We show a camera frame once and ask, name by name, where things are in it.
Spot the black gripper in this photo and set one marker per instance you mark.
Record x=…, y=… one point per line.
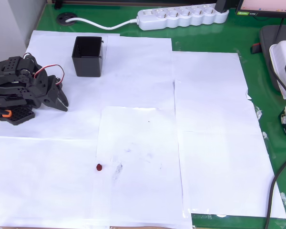
x=52, y=97

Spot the small red object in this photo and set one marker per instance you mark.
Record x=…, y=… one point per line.
x=99, y=167

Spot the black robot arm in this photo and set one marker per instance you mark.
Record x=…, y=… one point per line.
x=12, y=71

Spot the black square cup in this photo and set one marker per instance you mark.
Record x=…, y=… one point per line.
x=88, y=66

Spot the black orange table clamp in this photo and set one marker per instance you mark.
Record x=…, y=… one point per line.
x=6, y=113

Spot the white power strip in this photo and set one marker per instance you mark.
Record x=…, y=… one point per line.
x=181, y=20

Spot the black plug adapter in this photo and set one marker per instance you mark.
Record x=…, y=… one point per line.
x=221, y=5

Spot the black computer monitor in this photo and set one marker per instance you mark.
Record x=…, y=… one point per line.
x=264, y=6

